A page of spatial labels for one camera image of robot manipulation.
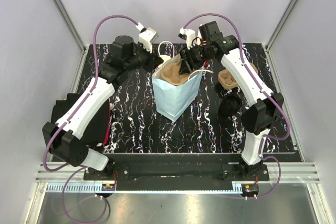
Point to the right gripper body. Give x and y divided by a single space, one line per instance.
196 56

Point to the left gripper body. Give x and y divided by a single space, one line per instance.
146 60

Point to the light blue paper bag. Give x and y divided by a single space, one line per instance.
171 101

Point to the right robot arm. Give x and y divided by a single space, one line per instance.
264 104

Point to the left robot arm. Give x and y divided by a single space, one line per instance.
64 138

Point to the stack of black lids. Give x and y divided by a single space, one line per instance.
230 105

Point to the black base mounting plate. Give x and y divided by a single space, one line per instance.
229 167

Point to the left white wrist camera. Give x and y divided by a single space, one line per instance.
146 36

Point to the aluminium frame rail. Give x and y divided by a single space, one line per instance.
70 179

